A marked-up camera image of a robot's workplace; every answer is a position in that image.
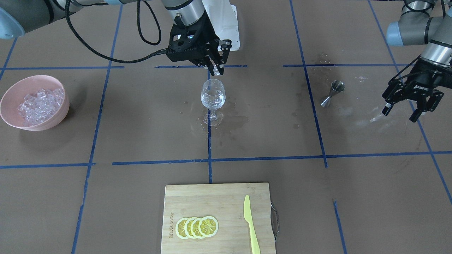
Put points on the bamboo cutting board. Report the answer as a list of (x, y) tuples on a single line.
[(225, 203)]

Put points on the clear ice cube pile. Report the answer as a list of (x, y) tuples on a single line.
[(40, 106)]

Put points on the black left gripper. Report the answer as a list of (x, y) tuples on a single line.
[(421, 81)]

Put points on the clear wine glass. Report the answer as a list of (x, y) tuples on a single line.
[(213, 98)]

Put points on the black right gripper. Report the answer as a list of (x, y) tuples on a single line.
[(206, 37)]

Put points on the yellow plastic knife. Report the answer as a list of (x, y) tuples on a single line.
[(255, 248)]

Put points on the pink plastic bowl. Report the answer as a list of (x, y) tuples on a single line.
[(15, 95)]

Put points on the steel cocktail jigger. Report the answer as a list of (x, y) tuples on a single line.
[(336, 87)]

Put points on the lemon slice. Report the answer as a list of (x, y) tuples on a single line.
[(187, 227), (180, 228), (208, 226), (196, 228)]

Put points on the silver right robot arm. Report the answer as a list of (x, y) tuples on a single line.
[(19, 17)]

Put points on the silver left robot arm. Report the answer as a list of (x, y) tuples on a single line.
[(417, 27)]

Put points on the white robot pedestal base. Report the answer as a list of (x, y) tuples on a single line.
[(223, 17)]

